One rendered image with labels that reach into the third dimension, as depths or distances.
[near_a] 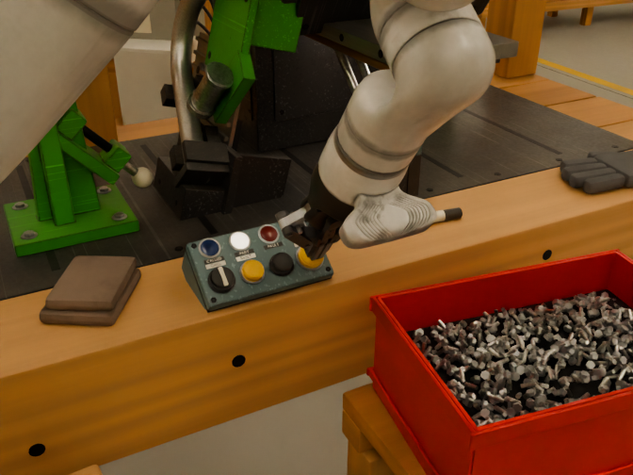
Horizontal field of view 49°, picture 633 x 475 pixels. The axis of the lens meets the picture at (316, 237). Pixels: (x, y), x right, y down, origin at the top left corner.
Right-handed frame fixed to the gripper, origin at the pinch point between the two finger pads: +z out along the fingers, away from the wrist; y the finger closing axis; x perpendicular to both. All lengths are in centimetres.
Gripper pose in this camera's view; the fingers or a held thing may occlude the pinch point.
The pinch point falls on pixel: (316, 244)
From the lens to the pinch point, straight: 75.7
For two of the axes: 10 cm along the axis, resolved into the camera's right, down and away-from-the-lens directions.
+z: -2.6, 4.7, 8.4
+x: 3.8, 8.5, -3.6
